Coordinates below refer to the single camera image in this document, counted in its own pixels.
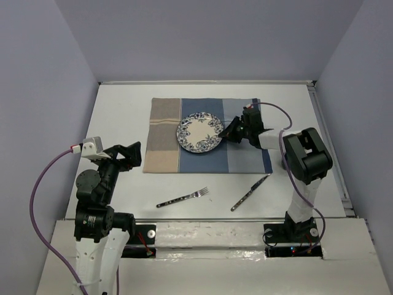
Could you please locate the white taped front board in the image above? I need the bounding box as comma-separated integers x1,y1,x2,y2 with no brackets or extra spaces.
155,222,265,249

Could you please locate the blue beige checked cloth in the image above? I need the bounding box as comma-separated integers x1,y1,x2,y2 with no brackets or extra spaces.
143,98,273,174

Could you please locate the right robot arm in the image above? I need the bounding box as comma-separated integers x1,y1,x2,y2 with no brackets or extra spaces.
123,104,333,246

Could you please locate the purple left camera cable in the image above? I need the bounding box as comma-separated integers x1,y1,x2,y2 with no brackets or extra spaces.
29,150,120,295

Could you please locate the silver knife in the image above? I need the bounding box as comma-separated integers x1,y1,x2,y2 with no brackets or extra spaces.
230,173,271,212

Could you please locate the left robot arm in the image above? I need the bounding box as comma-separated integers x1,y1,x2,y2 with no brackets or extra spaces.
74,138,142,294

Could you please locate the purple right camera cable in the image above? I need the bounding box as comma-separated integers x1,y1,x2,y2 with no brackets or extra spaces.
245,102,327,256

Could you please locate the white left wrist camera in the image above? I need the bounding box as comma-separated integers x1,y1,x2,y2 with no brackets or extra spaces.
71,136,110,160

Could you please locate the purple camera cable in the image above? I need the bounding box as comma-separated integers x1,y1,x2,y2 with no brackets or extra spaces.
29,150,120,295
245,102,327,256

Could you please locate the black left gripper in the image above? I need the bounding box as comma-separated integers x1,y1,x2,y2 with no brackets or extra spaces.
93,140,141,202

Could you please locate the silver fork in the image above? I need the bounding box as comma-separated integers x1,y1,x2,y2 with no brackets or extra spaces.
156,187,209,208

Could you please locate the blue white patterned plate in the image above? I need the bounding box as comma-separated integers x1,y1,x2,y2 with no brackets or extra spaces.
176,112,224,154

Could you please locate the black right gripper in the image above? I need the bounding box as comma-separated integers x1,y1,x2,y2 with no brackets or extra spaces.
217,116,251,143

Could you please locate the dark green mug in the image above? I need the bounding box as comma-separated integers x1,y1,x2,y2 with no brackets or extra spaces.
281,156,287,170

